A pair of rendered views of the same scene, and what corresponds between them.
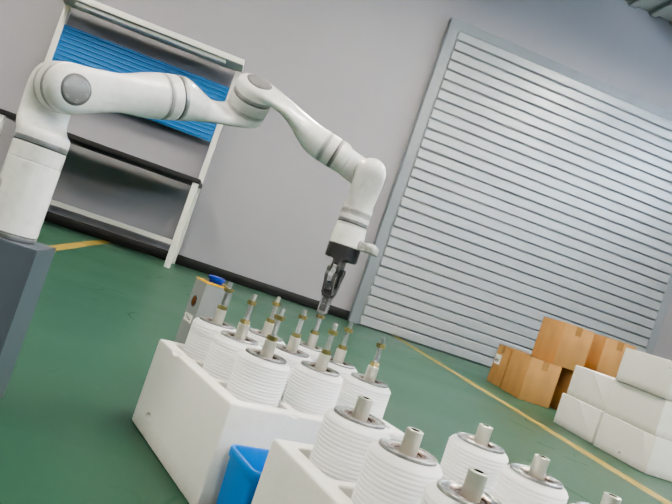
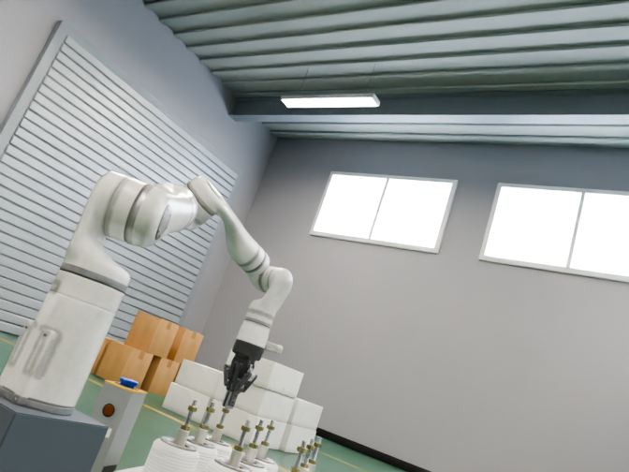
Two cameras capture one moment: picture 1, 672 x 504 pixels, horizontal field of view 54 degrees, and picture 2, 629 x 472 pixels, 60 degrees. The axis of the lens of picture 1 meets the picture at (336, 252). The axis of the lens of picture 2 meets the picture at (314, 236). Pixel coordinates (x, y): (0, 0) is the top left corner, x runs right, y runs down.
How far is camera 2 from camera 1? 1.01 m
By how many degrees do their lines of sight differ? 46
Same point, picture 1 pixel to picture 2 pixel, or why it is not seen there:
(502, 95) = (97, 105)
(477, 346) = not seen: hidden behind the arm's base
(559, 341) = (154, 333)
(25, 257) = (96, 438)
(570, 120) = (148, 139)
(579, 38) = (162, 74)
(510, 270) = not seen: hidden behind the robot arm
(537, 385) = (133, 372)
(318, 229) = not seen: outside the picture
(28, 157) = (104, 305)
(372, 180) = (286, 289)
